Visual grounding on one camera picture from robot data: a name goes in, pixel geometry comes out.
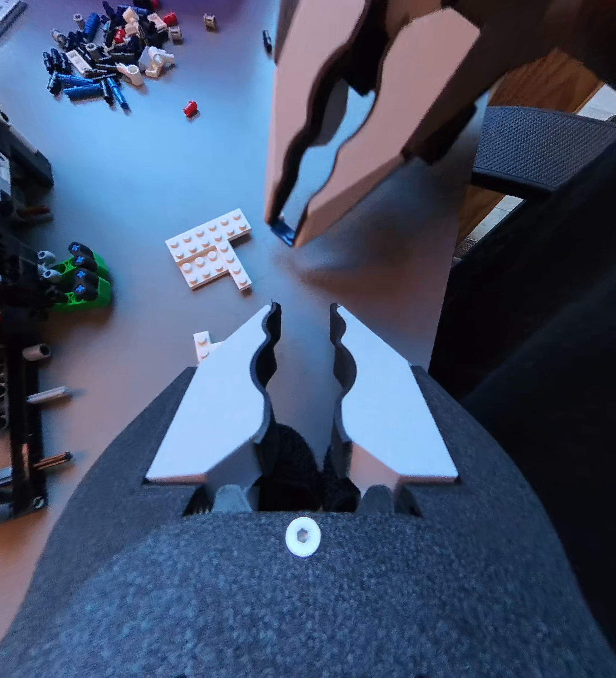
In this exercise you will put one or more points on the dark lego axle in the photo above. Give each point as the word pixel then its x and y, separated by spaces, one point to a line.
pixel 53 460

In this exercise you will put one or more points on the grey lego axle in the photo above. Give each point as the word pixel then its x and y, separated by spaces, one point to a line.
pixel 48 395

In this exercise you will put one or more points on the blue small lego plate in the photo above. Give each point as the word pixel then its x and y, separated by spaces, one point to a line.
pixel 282 231

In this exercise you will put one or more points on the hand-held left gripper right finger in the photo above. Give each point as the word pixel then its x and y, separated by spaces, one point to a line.
pixel 398 418

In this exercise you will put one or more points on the red lego bush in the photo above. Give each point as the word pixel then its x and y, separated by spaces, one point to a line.
pixel 190 108

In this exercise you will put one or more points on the black mesh chair armrest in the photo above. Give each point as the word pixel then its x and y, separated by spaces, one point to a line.
pixel 541 143

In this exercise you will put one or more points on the grey lego tube connector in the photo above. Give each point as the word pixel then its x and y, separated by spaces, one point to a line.
pixel 36 351

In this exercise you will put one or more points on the white L-shaped lego plate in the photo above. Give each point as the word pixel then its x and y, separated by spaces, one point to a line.
pixel 207 254

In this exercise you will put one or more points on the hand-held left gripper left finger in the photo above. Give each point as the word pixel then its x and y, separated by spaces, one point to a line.
pixel 212 408

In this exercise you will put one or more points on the green lego beam with pins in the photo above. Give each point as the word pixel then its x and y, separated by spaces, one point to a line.
pixel 98 296

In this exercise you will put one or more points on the large lego technic model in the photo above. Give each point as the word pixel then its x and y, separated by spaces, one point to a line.
pixel 0 328

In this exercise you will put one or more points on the black office chair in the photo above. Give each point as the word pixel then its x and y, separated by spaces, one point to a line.
pixel 551 371

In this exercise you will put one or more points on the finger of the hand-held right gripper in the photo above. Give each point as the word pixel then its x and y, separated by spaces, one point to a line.
pixel 308 58
pixel 413 90

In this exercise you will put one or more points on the black lego pin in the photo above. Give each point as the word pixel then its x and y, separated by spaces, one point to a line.
pixel 267 41

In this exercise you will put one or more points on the white small lego plate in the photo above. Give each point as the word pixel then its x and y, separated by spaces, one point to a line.
pixel 202 344

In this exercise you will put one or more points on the tan lego connector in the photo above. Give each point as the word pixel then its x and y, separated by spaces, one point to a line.
pixel 210 21

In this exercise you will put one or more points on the pile of small lego pieces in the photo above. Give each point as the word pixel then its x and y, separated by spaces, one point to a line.
pixel 101 63

